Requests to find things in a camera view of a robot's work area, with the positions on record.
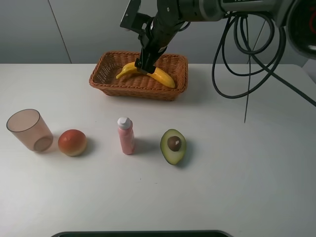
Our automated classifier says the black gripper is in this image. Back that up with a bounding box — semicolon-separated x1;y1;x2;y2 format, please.
134;4;185;74

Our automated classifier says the yellow plastic banana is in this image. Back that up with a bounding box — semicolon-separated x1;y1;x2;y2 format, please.
116;62;176;88

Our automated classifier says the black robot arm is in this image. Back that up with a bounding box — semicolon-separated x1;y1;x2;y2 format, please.
135;0;316;73

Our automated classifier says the brown wicker basket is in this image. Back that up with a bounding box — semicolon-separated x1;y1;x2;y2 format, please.
89;51;188;101

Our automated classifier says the pink bottle white cap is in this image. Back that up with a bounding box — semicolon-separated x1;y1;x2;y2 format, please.
117;117;135;155

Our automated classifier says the halved avocado with pit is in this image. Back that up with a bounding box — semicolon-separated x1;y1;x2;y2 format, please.
160;129;186;165

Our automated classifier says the red orange peach fruit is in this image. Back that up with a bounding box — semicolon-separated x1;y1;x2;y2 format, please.
58;129;87;157

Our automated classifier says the translucent brown plastic cup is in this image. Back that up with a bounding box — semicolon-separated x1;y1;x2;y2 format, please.
6;109;53;152

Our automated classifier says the black tray edge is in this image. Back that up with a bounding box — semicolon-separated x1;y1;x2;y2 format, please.
53;230;232;237

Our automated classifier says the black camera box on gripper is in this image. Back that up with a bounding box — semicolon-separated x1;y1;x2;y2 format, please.
120;0;151;34

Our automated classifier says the black looped cable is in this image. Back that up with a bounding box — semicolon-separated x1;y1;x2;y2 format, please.
212;9;316;123

